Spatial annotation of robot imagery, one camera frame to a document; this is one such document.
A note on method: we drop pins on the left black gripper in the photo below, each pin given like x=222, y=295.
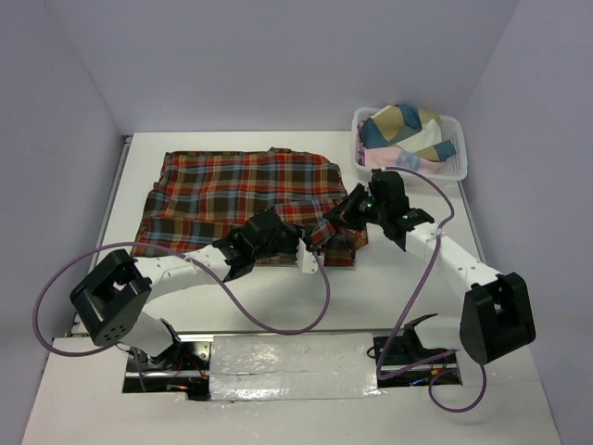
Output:
x=295, y=235

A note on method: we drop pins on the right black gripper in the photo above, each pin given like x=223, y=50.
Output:
x=346, y=209

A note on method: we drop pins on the red brown plaid shirt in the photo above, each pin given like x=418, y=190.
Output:
x=201, y=196

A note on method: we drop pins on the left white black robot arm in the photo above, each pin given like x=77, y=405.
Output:
x=110, y=300

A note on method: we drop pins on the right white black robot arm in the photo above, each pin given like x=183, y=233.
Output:
x=496, y=316

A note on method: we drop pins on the blue beige checked cloth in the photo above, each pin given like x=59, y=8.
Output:
x=416, y=130

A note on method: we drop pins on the silver foil cover plate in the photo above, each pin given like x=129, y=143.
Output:
x=304, y=367

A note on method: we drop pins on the white plastic basket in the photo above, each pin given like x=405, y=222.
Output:
x=455, y=169

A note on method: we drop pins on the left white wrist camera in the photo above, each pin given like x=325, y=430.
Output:
x=305, y=259

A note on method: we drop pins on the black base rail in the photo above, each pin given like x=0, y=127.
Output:
x=190, y=374

